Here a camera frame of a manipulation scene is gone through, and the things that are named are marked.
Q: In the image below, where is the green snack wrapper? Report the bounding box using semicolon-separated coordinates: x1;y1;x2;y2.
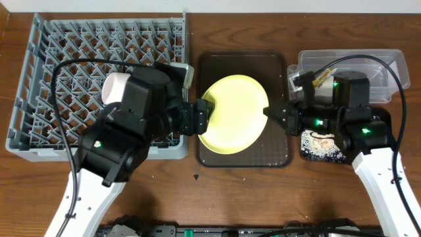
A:
312;67;337;88

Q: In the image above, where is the yellow round plate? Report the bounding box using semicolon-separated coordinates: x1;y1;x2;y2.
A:
199;74;269;155

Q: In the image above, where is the white pink bowl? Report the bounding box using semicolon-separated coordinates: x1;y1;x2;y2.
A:
101;72;130;105

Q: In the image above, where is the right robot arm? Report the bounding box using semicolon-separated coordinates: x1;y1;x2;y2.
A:
263;71;420;236

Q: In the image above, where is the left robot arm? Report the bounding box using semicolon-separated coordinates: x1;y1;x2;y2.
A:
47;63;214;236

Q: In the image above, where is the clear plastic waste bin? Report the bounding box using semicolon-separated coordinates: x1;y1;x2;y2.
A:
287;49;410;104

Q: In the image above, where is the grey plastic dishwasher rack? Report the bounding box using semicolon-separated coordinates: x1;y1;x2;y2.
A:
5;14;189;162

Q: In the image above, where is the rice food scraps pile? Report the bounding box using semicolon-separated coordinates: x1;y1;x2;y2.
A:
301;130;345;162

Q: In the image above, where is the black rectangular tray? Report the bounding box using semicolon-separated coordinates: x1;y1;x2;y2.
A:
300;105;395;165

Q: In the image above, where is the dark brown serving tray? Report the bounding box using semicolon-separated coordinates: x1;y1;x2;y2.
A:
195;50;293;169

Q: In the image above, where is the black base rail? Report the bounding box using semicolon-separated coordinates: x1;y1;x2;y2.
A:
93;215;384;237

